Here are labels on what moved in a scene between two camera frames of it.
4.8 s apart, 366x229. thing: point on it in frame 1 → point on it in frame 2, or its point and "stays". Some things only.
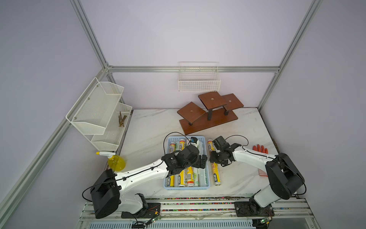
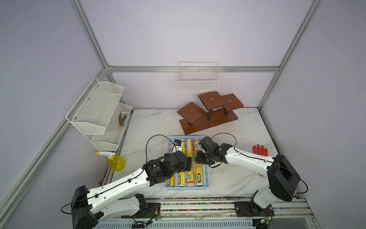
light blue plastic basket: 190,178 stays
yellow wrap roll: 190,174 stays
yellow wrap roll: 214,165 → 198,167
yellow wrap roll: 170,181 stays
